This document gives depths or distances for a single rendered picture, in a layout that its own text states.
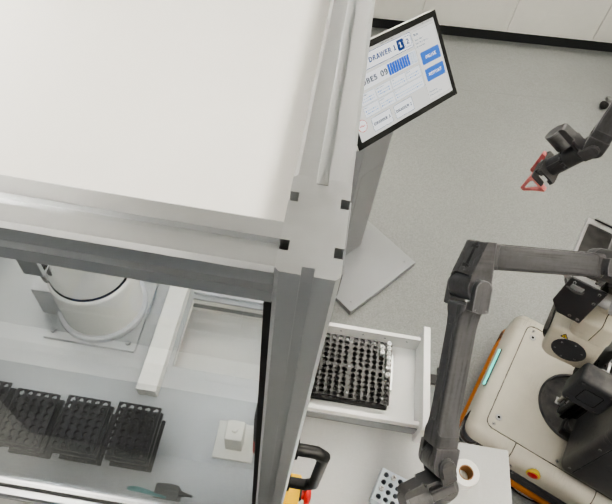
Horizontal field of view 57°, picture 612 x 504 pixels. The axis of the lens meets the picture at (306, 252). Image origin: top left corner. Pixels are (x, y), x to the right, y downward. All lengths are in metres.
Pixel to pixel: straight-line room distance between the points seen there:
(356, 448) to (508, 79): 3.11
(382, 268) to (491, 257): 1.58
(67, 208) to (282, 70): 0.22
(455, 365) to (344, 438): 0.47
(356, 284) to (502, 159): 1.33
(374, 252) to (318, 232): 2.47
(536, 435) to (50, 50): 2.09
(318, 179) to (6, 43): 0.30
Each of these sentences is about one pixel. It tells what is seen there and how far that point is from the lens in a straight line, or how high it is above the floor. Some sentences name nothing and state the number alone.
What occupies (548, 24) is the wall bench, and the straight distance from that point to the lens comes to 4.51.
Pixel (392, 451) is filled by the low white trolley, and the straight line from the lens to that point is 1.62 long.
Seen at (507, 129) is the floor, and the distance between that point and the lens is 3.79.
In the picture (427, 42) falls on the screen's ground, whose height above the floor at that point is 1.13.
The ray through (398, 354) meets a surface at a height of 0.84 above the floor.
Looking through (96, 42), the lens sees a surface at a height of 1.97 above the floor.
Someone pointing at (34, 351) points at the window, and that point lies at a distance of 0.59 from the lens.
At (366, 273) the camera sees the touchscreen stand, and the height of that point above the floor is 0.04.
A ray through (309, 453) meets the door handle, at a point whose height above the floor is 1.54.
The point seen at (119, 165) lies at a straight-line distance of 0.43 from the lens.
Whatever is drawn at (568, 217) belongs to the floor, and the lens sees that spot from 3.43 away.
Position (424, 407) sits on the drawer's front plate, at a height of 0.93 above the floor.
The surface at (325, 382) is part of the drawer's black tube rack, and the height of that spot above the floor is 0.90.
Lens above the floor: 2.27
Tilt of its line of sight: 54 degrees down
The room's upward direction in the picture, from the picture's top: 9 degrees clockwise
